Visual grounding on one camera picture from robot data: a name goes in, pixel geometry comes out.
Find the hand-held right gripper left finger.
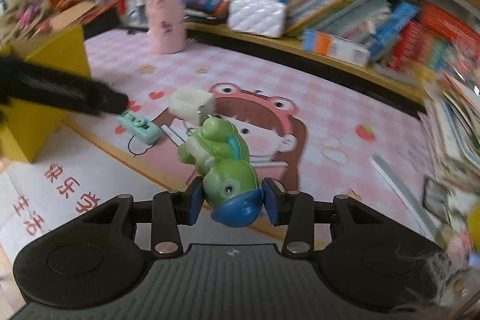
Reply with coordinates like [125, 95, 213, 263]
[75, 178, 205, 256]

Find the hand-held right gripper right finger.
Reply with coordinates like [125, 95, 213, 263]
[261, 177, 406, 256]

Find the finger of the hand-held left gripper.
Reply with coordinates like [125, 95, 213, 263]
[88, 80, 130, 117]

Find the mint green utility knife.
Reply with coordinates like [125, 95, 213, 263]
[117, 109, 162, 144]

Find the green frog toy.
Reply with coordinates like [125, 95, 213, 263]
[177, 116, 265, 229]

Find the yellow cardboard box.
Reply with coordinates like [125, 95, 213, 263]
[0, 24, 92, 163]

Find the small white tube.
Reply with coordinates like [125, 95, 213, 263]
[160, 124, 186, 148]

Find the brown cardboard sheet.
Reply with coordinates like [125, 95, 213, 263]
[49, 1, 99, 31]

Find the white cube eraser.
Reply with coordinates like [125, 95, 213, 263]
[167, 87, 217, 122]

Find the pink cylindrical cup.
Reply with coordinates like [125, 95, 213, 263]
[144, 0, 187, 54]

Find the pink checkered cartoon tablecloth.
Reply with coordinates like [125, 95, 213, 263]
[0, 28, 451, 268]

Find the white plastic ruler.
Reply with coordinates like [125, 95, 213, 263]
[371, 154, 430, 217]

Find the wooden bookshelf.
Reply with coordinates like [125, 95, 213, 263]
[144, 0, 480, 111]

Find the blue and orange box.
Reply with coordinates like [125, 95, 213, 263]
[302, 28, 372, 67]

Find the stack of paper booklets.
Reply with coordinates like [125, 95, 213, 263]
[418, 73, 480, 268]

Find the grey fuzzy cloth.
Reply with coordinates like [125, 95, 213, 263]
[394, 245, 480, 320]

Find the row of colourful books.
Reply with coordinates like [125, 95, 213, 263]
[185, 0, 480, 75]

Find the white quilted pearl-handle handbag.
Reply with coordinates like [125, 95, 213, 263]
[228, 0, 287, 39]

